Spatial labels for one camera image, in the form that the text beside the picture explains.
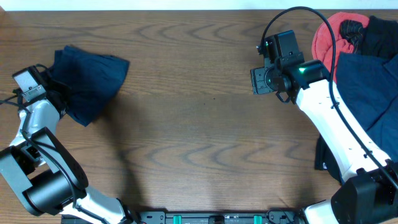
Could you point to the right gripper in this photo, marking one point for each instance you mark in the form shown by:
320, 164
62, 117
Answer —
259, 82

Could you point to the navy blue shorts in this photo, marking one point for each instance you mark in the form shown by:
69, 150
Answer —
93, 80

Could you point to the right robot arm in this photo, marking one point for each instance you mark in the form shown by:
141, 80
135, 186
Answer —
368, 193

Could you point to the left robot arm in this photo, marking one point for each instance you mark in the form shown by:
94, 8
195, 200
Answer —
44, 176

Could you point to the red cloth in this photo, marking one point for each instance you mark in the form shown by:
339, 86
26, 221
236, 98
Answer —
322, 45

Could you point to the dark striped garment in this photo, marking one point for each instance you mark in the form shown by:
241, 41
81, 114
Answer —
354, 32

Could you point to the black garment with logo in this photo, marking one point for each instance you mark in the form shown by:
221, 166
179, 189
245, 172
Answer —
325, 160

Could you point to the navy blue shirt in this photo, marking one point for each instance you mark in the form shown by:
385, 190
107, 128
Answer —
368, 86

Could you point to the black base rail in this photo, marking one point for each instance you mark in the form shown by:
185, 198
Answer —
271, 216

